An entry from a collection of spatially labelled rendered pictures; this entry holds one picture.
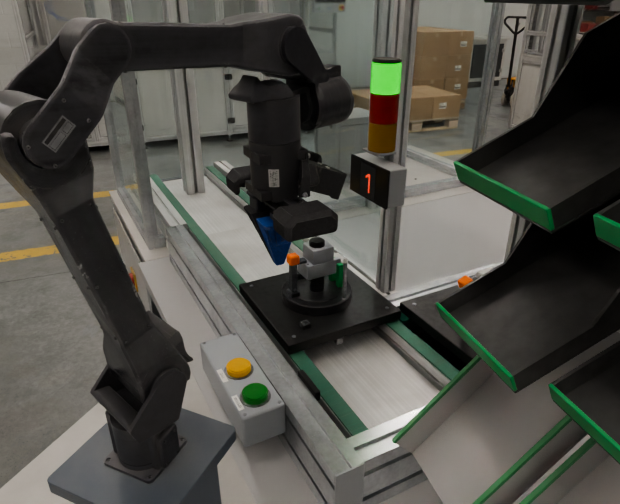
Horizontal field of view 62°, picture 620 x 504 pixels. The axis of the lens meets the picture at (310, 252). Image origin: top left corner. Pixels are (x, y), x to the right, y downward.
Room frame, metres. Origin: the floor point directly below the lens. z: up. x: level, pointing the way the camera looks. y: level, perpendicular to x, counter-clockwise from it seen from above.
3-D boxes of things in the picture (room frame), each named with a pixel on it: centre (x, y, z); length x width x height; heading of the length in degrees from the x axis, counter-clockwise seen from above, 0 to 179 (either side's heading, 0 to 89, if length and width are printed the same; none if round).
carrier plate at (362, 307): (0.89, -0.01, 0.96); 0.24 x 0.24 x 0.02; 28
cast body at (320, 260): (0.89, -0.02, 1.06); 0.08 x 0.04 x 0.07; 118
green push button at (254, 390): (0.61, 0.08, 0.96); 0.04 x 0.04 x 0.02
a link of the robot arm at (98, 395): (0.42, 0.18, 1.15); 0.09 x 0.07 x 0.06; 47
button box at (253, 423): (0.67, 0.12, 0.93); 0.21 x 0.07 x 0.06; 28
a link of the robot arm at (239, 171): (0.56, 0.04, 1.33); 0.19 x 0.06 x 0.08; 27
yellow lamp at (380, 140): (0.92, -0.13, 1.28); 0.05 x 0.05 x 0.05
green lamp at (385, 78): (0.92, -0.13, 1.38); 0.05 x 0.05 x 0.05
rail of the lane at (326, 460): (0.87, 0.15, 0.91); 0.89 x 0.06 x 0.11; 28
